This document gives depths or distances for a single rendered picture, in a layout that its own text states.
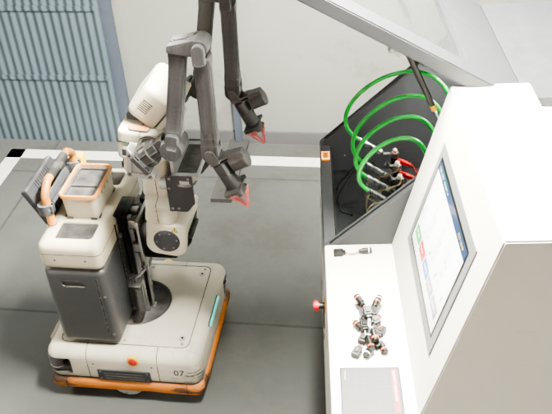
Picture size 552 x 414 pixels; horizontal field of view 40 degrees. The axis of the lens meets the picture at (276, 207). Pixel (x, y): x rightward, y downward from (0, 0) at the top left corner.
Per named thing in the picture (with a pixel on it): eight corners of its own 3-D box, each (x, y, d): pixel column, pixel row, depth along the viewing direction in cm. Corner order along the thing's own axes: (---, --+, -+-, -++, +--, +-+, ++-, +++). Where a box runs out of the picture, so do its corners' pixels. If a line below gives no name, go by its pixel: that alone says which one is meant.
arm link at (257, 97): (229, 82, 293) (225, 93, 286) (255, 71, 288) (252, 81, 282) (244, 108, 298) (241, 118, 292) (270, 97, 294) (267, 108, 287)
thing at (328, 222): (320, 178, 314) (319, 144, 304) (331, 177, 314) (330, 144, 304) (324, 279, 264) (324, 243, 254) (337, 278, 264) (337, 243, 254)
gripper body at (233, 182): (247, 177, 266) (236, 161, 263) (241, 195, 258) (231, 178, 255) (232, 183, 269) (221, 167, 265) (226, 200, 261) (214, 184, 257)
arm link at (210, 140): (195, 30, 236) (186, 46, 227) (213, 31, 235) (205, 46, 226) (207, 148, 262) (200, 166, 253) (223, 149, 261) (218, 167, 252)
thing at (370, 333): (347, 301, 227) (347, 288, 224) (382, 301, 227) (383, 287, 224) (351, 360, 209) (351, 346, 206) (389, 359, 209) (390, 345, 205)
